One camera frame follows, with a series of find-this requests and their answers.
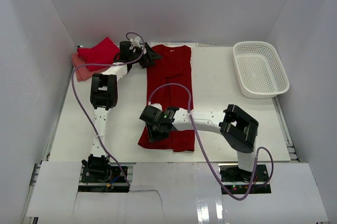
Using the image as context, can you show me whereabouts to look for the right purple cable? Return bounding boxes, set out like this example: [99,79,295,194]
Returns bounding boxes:
[147,83,274,201]

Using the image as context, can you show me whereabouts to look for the dark red t-shirt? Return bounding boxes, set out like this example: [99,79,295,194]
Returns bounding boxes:
[138,45,195,152]

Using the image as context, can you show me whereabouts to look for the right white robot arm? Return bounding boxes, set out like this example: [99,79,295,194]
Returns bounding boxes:
[140,104,259,172]

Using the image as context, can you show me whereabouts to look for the white perforated plastic basket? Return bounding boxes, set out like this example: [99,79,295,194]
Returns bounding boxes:
[233,41,290,99]

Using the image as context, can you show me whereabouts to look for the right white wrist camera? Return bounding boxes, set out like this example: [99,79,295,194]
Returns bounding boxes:
[147,102,163,110]

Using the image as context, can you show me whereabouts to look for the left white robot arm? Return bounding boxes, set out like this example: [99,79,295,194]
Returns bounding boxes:
[82,39,163,179]

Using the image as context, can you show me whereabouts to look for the papers at table back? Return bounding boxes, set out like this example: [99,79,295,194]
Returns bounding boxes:
[149,42,199,48]

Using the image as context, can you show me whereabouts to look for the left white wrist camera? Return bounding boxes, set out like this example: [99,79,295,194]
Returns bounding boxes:
[129,36,143,48]

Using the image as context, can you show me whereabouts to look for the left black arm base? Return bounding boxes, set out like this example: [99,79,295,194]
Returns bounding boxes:
[78,166,130,193]

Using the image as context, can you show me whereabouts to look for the folded pink t-shirt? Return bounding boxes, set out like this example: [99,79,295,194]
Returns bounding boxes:
[72,53,102,82]

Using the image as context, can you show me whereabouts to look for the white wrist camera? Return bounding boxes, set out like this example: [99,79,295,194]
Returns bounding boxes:
[129,36,143,48]
[147,102,163,110]

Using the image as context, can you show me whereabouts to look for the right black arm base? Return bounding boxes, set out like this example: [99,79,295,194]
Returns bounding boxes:
[219,165,271,195]

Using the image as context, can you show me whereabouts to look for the folded bright red t-shirt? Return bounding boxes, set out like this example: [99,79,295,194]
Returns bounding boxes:
[77,37,120,65]

